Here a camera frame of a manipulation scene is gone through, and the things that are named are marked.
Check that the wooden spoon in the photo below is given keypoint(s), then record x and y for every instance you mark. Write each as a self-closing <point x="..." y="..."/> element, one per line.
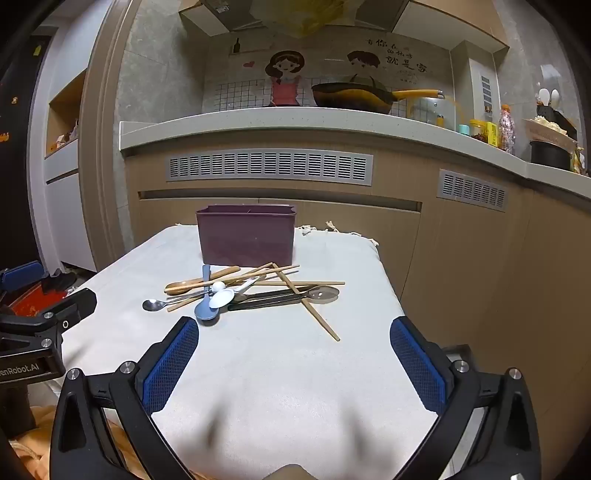
<point x="178" y="288"/>

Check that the black pot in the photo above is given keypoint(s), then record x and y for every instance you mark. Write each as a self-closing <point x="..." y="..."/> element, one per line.
<point x="550" y="156"/>

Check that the cartoon wall sticker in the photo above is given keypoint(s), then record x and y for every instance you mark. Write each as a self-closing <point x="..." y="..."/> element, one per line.
<point x="286" y="74"/>

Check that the orange cloth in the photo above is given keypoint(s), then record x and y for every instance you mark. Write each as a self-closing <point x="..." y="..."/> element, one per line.
<point x="27" y="457"/>

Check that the long grey vent grille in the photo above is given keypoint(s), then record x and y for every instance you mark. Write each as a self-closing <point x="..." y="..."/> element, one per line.
<point x="270" y="167"/>

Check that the blue spoon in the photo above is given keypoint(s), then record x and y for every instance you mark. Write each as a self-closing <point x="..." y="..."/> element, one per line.
<point x="207" y="310"/>

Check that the yellow lid jar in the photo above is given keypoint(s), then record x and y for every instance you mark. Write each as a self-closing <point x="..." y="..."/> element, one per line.
<point x="479" y="130"/>

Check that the teal cup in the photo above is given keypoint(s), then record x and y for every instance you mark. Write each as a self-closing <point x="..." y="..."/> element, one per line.
<point x="463" y="129"/>

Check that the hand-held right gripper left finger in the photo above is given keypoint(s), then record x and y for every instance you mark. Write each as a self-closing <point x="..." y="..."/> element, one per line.
<point x="168" y="364"/>

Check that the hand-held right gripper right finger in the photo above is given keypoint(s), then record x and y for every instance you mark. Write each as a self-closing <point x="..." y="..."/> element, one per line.
<point x="418" y="364"/>

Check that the white wall heater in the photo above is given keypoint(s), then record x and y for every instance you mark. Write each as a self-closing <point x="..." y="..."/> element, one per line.
<point x="482" y="87"/>

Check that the black refrigerator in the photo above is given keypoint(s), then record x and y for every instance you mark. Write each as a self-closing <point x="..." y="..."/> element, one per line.
<point x="18" y="161"/>

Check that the yellow packet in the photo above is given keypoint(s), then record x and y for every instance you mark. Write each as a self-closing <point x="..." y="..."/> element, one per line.
<point x="493" y="134"/>

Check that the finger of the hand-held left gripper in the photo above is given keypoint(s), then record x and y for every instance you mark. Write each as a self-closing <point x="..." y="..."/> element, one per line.
<point x="21" y="273"/>
<point x="76" y="307"/>

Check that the pink basket with food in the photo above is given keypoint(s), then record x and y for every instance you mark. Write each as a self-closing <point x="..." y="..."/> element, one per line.
<point x="547" y="130"/>

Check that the dark translucent slotted spoon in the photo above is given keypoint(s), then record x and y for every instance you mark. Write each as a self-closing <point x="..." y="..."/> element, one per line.
<point x="323" y="294"/>

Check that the metal spoon with white ball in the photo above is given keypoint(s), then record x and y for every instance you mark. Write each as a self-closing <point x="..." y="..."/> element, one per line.
<point x="150" y="304"/>

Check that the steel pot with lid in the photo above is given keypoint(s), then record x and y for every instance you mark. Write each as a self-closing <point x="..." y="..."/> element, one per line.
<point x="434" y="110"/>

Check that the wooden chopstick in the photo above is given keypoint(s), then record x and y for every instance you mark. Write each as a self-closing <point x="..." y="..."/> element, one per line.
<point x="323" y="283"/>
<point x="261" y="268"/>
<point x="286" y="268"/>
<point x="318" y="318"/>

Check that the white table cloth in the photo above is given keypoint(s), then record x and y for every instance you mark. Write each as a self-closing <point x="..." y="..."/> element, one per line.
<point x="277" y="392"/>

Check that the purple utensil holder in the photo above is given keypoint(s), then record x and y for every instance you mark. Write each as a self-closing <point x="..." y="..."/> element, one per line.
<point x="247" y="235"/>

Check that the short grey vent grille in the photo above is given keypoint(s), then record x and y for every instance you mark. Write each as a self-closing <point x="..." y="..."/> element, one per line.
<point x="472" y="190"/>

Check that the range hood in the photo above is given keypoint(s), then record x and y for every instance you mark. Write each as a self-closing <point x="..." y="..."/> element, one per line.
<point x="295" y="14"/>

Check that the white shelf unit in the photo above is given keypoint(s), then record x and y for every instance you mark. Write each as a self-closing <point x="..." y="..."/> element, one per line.
<point x="64" y="207"/>

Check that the bottle with orange cap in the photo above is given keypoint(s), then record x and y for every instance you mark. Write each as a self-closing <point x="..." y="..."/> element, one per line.
<point x="507" y="129"/>

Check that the red basin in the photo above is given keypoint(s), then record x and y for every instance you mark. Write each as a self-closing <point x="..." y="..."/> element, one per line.
<point x="32" y="300"/>

